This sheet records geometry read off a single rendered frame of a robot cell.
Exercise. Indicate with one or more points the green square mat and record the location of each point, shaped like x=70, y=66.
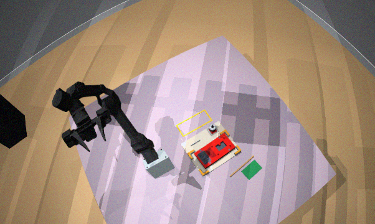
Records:
x=251, y=169

